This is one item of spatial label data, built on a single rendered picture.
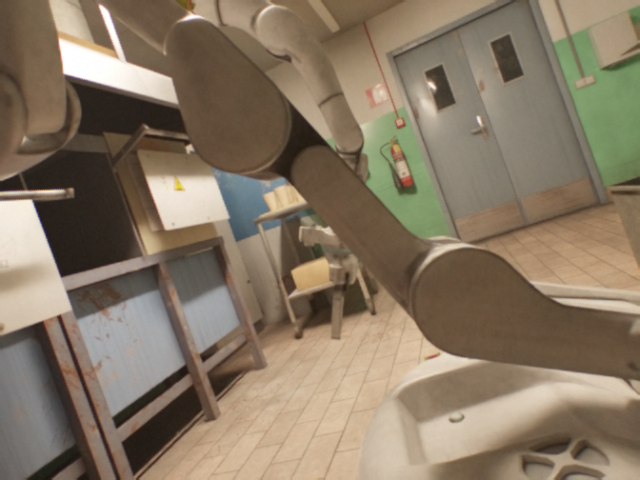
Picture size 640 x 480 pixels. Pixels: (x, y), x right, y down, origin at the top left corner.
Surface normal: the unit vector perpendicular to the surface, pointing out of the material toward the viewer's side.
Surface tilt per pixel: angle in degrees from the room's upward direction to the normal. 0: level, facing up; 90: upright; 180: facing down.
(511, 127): 90
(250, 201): 90
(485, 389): 73
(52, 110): 131
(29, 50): 120
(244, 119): 90
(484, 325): 90
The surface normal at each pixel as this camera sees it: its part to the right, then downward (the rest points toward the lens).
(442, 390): -0.19, -0.21
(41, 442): 0.90, -0.32
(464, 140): -0.29, 0.11
